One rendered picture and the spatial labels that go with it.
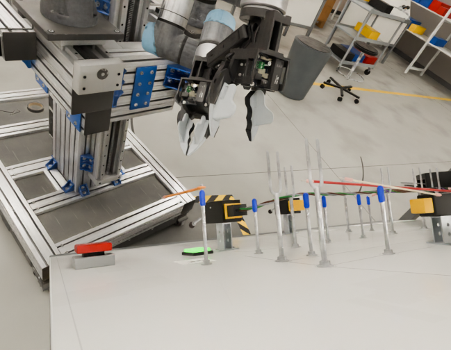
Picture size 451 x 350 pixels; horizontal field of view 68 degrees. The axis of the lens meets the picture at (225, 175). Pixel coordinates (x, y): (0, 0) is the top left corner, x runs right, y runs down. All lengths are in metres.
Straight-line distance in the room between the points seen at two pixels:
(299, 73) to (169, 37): 3.18
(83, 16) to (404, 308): 1.02
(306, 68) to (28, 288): 3.31
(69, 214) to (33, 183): 0.26
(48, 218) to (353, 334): 1.65
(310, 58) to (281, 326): 3.82
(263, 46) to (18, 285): 1.55
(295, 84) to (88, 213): 2.94
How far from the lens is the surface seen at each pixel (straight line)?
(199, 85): 0.73
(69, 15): 1.09
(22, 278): 1.84
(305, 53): 3.95
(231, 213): 0.58
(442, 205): 0.56
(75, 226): 1.74
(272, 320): 0.21
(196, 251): 0.57
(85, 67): 1.01
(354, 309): 0.23
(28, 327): 1.73
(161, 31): 0.93
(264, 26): 0.56
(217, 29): 0.84
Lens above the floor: 1.58
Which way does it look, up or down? 38 degrees down
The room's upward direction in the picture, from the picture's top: 24 degrees clockwise
